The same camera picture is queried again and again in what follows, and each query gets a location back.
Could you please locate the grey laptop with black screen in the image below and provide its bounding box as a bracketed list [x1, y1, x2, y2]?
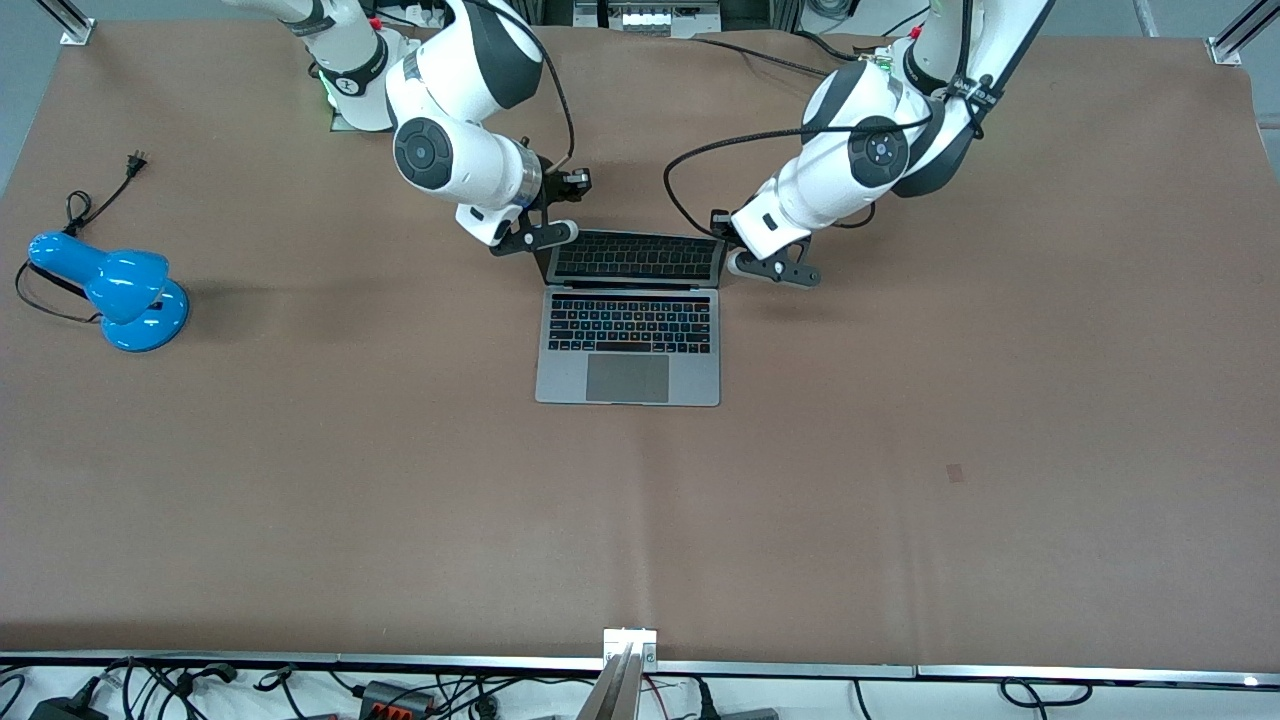
[535, 230, 728, 408]

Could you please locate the blue desk lamp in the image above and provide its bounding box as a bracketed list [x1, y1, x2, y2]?
[27, 231, 191, 353]

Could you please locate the aluminium corner profile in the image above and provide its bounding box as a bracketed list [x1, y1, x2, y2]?
[1204, 0, 1280, 67]
[38, 0, 97, 47]

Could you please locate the black and orange box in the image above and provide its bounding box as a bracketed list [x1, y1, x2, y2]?
[358, 679, 439, 718]

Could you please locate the black power adapter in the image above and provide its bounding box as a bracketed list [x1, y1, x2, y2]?
[28, 694, 109, 720]

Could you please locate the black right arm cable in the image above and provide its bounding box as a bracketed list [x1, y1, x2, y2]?
[455, 0, 580, 177]

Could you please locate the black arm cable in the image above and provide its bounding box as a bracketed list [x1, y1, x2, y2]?
[455, 0, 580, 177]
[664, 0, 993, 242]

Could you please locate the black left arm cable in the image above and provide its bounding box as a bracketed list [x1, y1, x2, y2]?
[664, 0, 993, 242]

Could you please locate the white device with black frame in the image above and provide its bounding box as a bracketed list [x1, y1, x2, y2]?
[572, 0, 723, 41]

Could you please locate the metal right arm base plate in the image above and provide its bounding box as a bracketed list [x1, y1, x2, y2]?
[328, 95, 401, 134]

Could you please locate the black lamp cable with plug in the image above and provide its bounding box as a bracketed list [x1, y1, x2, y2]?
[14, 150, 151, 326]

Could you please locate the aluminium camera mount profile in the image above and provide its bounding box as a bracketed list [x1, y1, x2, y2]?
[574, 627, 661, 720]

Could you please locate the aluminium table edge rail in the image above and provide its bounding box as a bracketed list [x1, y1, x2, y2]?
[0, 650, 1280, 688]

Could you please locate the black looped cable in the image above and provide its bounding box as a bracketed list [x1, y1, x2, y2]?
[998, 677, 1093, 709]

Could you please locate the black cable bundle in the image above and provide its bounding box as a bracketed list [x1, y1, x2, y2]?
[98, 656, 241, 720]

